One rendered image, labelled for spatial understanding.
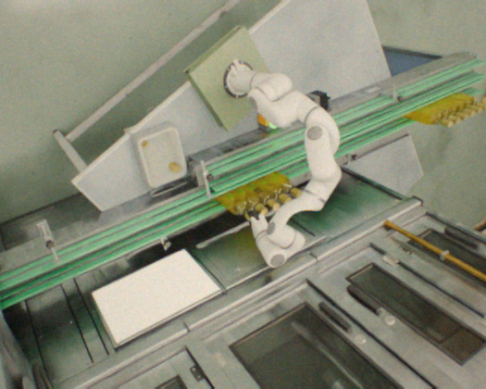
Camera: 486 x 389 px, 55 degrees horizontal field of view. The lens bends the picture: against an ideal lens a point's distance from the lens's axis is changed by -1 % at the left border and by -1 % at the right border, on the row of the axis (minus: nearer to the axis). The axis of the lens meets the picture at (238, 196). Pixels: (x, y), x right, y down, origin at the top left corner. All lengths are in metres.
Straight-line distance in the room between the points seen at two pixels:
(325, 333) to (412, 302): 0.32
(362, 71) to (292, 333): 1.47
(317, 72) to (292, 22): 0.29
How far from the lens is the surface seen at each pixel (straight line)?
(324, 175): 1.52
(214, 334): 1.64
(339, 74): 2.45
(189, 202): 1.94
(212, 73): 1.96
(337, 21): 2.39
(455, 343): 1.61
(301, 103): 1.70
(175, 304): 1.72
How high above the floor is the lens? 2.52
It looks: 51 degrees down
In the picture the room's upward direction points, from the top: 127 degrees clockwise
